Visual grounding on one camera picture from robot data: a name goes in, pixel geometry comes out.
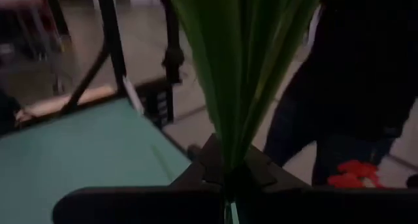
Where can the person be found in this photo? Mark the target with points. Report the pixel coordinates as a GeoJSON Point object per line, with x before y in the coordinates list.
{"type": "Point", "coordinates": [359, 87]}

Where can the white label strip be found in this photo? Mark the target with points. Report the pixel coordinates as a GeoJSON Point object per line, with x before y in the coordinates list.
{"type": "Point", "coordinates": [134, 95]}

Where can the light wooden table board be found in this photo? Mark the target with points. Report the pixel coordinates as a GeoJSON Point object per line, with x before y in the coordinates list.
{"type": "Point", "coordinates": [81, 98]}

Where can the black slotted box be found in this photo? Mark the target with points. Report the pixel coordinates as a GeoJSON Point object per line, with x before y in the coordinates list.
{"type": "Point", "coordinates": [153, 103]}

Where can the red artificial flower bunch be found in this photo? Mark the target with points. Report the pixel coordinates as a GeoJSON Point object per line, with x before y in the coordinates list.
{"type": "Point", "coordinates": [354, 175]}
{"type": "Point", "coordinates": [241, 70]}

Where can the teal table mat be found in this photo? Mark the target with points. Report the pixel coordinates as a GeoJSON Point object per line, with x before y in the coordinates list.
{"type": "Point", "coordinates": [81, 158]}

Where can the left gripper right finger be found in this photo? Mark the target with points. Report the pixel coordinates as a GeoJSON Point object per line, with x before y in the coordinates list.
{"type": "Point", "coordinates": [261, 185]}

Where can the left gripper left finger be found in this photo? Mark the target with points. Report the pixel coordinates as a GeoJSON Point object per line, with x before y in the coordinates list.
{"type": "Point", "coordinates": [205, 175]}

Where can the black aluminium table frame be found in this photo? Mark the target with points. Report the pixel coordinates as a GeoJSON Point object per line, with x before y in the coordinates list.
{"type": "Point", "coordinates": [111, 38]}

